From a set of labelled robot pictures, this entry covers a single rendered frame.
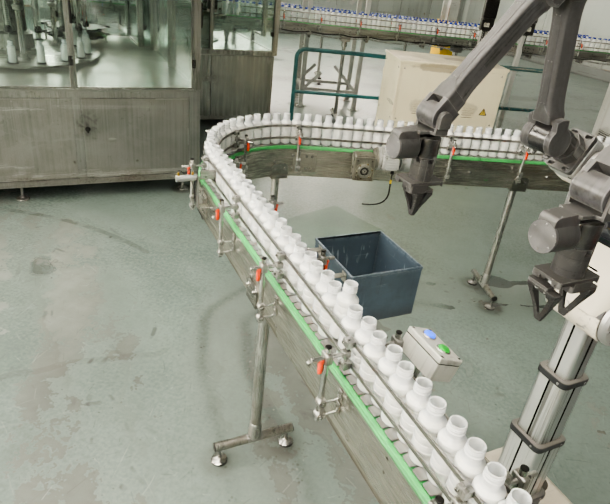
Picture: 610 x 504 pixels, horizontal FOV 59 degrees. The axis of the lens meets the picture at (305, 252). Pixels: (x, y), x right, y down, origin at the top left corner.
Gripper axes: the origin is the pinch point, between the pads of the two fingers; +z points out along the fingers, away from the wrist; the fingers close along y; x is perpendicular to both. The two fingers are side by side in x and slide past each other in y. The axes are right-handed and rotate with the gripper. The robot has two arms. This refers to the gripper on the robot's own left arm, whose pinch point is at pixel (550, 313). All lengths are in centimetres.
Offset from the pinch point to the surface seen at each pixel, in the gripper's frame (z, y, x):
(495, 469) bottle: 25.3, -13.9, -10.3
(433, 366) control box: 30.4, -2.5, 22.4
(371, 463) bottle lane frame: 51, -20, 16
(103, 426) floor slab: 139, -73, 136
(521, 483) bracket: 31.9, -5.4, -10.9
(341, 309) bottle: 26, -17, 45
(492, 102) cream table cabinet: 49, 325, 361
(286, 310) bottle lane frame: 43, -20, 71
